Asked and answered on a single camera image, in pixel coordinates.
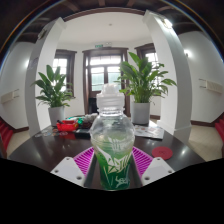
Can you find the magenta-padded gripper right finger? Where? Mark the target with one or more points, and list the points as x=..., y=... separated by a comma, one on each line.
x=156, y=170

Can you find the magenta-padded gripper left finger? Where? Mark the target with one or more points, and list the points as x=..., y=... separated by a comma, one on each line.
x=66, y=170

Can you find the clear green-label drink bottle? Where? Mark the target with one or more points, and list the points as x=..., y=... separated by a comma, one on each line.
x=112, y=143

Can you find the flat round red coaster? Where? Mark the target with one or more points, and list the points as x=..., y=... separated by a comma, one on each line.
x=162, y=153

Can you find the printed paper brochure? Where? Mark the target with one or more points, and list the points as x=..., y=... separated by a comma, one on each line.
x=149, y=131

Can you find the flat black device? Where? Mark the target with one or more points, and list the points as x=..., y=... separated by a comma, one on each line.
x=82, y=132

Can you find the small potted green plant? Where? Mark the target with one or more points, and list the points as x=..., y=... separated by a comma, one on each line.
x=56, y=115

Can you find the large potted green plant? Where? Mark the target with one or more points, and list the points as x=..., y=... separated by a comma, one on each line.
x=140, y=113

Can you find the red carpeted staircase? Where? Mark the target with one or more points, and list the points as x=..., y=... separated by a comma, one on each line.
x=5, y=133
x=220, y=128

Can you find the dark wooden glazed door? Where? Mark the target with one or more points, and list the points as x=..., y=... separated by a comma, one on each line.
x=87, y=83

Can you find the dark-framed window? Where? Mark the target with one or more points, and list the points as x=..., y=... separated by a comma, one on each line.
x=151, y=57
x=61, y=63

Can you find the green exit sign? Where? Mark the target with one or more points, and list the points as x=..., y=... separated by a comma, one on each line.
x=98, y=45

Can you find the pillar-mounted lamp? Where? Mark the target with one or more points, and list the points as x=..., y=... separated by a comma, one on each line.
x=167, y=23

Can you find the glowing wall lamp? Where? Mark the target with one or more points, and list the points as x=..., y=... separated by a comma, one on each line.
x=186, y=53

